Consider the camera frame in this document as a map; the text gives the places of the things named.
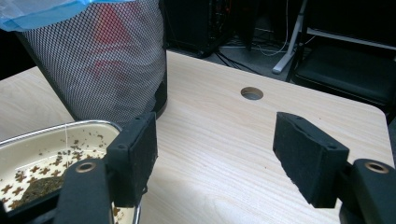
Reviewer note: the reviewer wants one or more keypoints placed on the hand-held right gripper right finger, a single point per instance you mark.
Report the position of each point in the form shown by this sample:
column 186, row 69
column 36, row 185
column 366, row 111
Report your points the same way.
column 308, row 161

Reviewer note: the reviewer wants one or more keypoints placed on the black folding chair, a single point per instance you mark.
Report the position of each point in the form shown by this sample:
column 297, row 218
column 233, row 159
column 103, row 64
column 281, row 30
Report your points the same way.
column 348, row 74

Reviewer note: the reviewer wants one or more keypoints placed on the translucent blue trash bag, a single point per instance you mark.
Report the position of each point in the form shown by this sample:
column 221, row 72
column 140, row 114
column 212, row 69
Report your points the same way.
column 37, row 15

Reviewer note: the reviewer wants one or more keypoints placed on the white metal desk frame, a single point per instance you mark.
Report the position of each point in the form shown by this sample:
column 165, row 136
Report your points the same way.
column 291, row 46

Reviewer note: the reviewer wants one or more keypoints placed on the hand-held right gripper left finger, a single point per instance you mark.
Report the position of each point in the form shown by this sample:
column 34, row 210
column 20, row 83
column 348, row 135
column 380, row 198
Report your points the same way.
column 137, row 161

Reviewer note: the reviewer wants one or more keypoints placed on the black mesh trash can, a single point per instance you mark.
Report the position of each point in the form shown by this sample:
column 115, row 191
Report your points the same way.
column 93, row 77

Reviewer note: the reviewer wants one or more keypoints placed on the dark cabinet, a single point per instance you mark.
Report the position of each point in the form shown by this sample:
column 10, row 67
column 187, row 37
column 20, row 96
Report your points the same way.
column 196, row 25

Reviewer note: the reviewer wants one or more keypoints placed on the beige container with perforated strainer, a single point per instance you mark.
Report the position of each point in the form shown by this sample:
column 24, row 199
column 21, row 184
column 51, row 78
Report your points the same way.
column 37, row 146

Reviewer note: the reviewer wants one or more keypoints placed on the wet brown tea leaves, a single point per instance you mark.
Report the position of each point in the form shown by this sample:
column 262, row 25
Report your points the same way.
column 40, row 188

